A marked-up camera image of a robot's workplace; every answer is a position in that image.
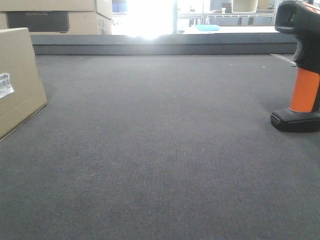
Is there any small brown cardboard package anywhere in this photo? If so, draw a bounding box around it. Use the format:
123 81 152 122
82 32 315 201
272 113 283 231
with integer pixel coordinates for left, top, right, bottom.
0 28 48 140

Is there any orange black barcode scanner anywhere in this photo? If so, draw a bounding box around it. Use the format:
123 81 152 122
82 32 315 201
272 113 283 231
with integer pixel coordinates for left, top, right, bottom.
270 0 320 133

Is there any upper stacked cardboard box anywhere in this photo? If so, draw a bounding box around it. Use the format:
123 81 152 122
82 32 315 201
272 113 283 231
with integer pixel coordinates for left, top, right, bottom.
0 0 113 19

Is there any white background table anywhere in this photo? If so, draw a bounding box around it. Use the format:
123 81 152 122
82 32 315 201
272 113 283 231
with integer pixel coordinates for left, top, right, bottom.
183 25 278 35

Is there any blue tray on table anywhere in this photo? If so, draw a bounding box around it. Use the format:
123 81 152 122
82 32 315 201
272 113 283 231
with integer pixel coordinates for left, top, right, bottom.
193 24 221 32

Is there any beige plastic tub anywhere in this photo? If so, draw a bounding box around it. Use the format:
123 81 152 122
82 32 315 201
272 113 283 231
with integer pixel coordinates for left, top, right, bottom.
231 0 258 13

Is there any white barcode label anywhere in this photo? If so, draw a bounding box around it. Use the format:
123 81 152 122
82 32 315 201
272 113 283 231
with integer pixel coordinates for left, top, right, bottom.
0 73 15 98

